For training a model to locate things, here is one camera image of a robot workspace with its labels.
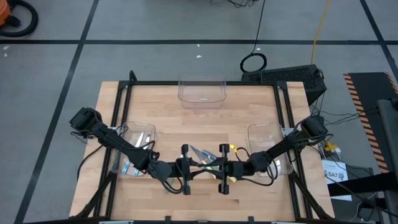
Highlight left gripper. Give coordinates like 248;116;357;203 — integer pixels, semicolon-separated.
174;144;206;196

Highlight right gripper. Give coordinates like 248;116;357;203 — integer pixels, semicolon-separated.
199;143;246;195

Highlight cream-handled knife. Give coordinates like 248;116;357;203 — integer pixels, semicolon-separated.
190;144;218;180
200;149;238;183

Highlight blue-patterned-handle cutlery piece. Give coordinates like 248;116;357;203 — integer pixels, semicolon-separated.
123;133;144;175

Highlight clear plastic bin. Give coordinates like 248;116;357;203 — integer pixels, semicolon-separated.
246;122;295;177
110;121;158;177
177;74;227;109

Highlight white paper sign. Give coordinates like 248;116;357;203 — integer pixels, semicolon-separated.
322;159;353;202

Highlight black bar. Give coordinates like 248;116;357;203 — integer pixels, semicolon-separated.
326;174;398;197

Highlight hazard-striped black ramp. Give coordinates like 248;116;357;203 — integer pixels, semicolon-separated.
343;72;398;174

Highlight black aluminium table frame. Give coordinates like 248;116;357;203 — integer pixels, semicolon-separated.
70;70;335;224

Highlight black hanging cable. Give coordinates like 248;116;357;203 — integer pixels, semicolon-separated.
239;0;268;73

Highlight yellow cable connectors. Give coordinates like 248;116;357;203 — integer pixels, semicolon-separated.
323;139;342;156

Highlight yellow hanging cable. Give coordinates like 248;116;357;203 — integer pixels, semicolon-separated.
311;0;332;65

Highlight black vacuum hose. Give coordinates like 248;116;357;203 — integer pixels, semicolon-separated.
0;0;39;38

